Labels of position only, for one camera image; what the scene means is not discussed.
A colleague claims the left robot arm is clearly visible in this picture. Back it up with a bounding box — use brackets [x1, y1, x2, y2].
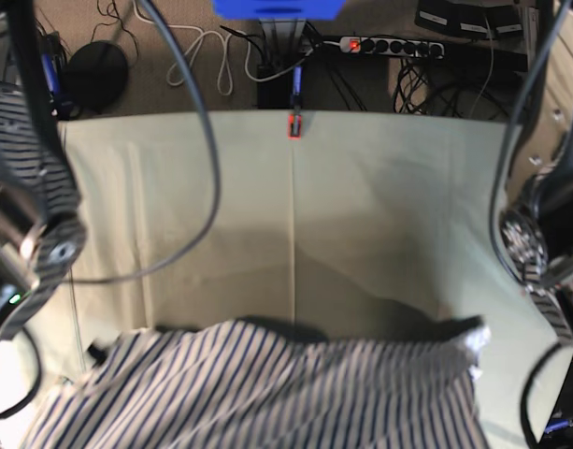
[494, 1, 573, 347]

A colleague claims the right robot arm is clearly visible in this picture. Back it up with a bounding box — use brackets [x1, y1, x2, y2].
[0, 1, 86, 341]

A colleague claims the green table cloth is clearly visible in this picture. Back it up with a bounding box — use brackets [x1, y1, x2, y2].
[14, 110, 573, 449]

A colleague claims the red black centre clamp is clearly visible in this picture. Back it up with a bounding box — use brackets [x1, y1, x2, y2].
[288, 65, 302, 139]

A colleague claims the blue box overhead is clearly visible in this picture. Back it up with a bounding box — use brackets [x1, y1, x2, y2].
[212, 0, 345, 20]

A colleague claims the black power strip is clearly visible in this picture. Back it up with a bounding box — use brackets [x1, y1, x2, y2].
[338, 36, 445, 60]

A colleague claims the black round disc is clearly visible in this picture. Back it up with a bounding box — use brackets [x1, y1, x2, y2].
[63, 40, 129, 114]

